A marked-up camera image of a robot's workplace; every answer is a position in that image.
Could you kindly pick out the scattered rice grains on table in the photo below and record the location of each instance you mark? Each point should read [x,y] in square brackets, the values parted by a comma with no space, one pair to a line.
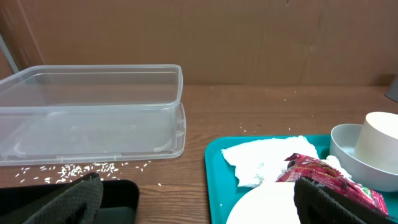
[67,173]

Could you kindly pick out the white paper cup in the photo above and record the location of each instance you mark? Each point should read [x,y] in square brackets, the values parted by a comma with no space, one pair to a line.
[377,142]

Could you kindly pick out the grey bowl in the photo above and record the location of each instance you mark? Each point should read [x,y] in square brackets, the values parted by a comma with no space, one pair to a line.
[342,145]

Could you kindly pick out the black plastic tray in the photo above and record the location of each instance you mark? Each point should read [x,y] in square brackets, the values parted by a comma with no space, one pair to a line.
[119,203]

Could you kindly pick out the red snack wrapper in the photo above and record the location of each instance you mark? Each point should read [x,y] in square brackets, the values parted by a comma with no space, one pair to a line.
[305,166]

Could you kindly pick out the large white plate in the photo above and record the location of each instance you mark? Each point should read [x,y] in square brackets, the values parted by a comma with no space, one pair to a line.
[271,203]

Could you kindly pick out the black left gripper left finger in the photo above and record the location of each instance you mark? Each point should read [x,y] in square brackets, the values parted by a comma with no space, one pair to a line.
[76,202]

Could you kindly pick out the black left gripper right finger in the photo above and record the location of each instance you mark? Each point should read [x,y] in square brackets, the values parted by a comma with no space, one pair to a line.
[318,204]

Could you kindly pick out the white napkin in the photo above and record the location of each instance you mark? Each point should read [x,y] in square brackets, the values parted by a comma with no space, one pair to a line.
[262,162]

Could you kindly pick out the teal serving tray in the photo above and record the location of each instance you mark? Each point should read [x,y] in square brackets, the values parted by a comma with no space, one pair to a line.
[223,192]

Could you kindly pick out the clear plastic bin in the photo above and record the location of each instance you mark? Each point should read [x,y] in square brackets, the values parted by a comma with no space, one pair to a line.
[61,114]

